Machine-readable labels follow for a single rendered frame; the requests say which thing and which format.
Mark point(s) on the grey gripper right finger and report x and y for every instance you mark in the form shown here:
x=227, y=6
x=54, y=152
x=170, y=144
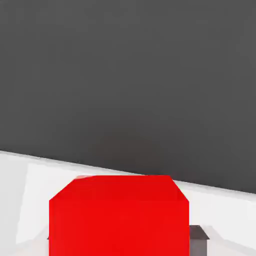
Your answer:
x=198, y=242

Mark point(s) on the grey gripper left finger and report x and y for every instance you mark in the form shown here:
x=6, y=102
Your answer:
x=38, y=250

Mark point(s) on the small red cube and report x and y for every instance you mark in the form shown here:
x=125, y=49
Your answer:
x=120, y=216

